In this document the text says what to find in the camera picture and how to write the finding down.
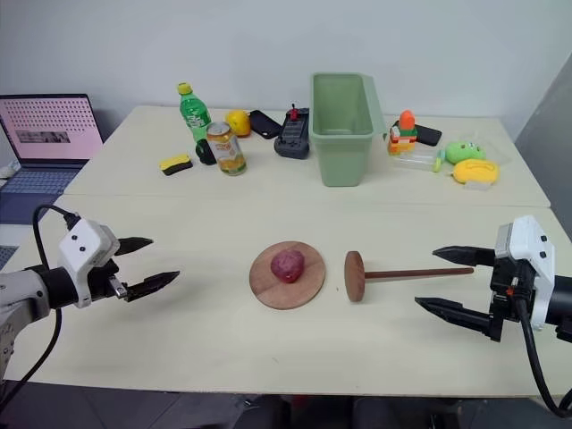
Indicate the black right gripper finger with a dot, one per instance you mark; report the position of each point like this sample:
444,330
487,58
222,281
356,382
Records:
469,257
465,315

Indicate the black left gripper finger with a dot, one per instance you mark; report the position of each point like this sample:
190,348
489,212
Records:
134,245
152,283

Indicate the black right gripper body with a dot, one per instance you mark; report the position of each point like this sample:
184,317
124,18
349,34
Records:
504,279

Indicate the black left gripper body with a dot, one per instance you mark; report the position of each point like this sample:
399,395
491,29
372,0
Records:
103,278

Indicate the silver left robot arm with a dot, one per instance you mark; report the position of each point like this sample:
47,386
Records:
20,290

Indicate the wooden peg stand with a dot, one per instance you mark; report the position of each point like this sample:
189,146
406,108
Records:
355,277

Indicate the yellow sponge toy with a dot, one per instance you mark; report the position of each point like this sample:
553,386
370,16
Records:
476,172

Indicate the yellow and black sponge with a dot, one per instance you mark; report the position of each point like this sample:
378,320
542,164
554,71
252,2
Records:
175,163

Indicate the green plush toy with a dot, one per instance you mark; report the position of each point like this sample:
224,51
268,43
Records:
462,152

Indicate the clear bottle with green cap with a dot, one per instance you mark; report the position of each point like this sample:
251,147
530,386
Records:
418,161

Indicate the round wooden base disc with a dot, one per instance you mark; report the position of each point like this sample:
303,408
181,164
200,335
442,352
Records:
268,292

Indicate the small black round object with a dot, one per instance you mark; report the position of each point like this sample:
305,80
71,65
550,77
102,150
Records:
204,152

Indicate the black phone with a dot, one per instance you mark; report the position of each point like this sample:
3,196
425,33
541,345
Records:
266,124
430,136

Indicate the yellow drink can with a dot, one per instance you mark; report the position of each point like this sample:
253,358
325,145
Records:
229,152

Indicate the purple red rounded lump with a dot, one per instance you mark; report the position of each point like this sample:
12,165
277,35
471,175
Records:
288,266

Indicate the colourful toy brick figure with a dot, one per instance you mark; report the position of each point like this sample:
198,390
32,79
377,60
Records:
402,136

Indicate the small white object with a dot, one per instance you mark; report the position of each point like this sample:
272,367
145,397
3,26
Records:
9,170

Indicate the grey partition panel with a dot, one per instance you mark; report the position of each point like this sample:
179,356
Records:
547,134

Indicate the green soda bottle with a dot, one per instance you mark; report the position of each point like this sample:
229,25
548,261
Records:
193,111

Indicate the open laptop with pink screen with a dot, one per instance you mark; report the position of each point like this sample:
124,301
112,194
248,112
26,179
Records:
44,127

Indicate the yellow toy fruit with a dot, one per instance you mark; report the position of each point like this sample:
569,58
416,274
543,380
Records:
238,123

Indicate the green plastic bin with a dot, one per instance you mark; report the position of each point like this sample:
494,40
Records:
339,156

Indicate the black controller with red stick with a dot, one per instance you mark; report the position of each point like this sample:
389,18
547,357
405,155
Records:
292,138

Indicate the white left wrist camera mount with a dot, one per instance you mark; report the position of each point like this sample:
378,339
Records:
85,243

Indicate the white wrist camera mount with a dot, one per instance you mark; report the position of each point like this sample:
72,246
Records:
85,243
532,241

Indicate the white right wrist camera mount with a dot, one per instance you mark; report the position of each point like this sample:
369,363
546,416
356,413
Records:
532,241

